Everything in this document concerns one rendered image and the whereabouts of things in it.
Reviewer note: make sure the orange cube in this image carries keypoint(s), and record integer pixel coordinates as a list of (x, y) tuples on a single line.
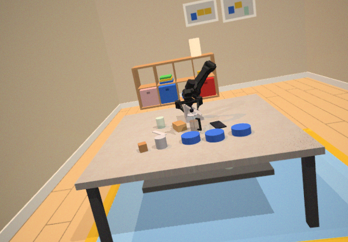
[(142, 147)]

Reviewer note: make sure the grey cylinder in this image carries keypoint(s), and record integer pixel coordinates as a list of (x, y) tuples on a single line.
[(160, 142)]

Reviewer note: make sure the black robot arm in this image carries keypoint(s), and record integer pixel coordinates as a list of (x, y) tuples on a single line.
[(193, 87)]

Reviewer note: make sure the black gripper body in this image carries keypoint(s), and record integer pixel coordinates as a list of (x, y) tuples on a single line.
[(188, 100)]

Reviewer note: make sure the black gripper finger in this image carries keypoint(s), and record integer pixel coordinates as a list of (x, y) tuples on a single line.
[(198, 103), (179, 105)]

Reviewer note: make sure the blue cylinder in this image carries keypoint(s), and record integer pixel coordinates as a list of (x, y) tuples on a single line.
[(241, 129), (215, 135), (190, 138)]

